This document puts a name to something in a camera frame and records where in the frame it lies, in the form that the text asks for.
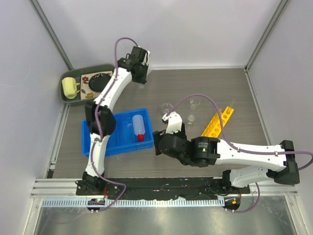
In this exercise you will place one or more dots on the pale yellow mug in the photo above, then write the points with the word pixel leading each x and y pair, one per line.
pixel 70 87

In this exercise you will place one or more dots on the clear glass beaker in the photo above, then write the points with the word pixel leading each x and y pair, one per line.
pixel 194 103

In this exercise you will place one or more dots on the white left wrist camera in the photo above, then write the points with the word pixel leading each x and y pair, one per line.
pixel 146 58

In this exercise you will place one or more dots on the blue divided plastic bin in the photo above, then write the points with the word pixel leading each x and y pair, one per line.
pixel 123 139

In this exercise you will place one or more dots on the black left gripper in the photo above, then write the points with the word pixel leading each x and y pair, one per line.
pixel 143 80

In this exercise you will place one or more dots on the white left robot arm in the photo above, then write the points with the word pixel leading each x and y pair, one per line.
pixel 100 119

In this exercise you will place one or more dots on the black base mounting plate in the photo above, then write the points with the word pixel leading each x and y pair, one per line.
pixel 189 188

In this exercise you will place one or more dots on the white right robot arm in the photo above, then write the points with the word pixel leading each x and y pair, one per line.
pixel 275 162

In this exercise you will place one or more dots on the floral patterned coaster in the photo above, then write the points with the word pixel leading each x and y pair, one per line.
pixel 85 91

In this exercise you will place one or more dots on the grey-green plastic tray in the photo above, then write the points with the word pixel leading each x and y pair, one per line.
pixel 77 75

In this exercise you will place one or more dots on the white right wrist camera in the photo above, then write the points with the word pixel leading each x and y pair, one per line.
pixel 173 121

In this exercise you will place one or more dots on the black round plate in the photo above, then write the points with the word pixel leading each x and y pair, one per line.
pixel 98 82

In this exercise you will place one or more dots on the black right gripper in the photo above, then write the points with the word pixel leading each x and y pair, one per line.
pixel 157 135

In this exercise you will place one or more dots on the small clear glass bottle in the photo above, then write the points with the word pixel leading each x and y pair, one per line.
pixel 190 121

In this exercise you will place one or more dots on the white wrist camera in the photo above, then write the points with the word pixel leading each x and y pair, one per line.
pixel 146 58
pixel 173 121

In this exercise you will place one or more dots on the white wash bottle red cap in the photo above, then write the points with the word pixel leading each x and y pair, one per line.
pixel 139 128

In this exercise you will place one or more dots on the yellow test tube rack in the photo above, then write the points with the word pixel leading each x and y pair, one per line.
pixel 213 129

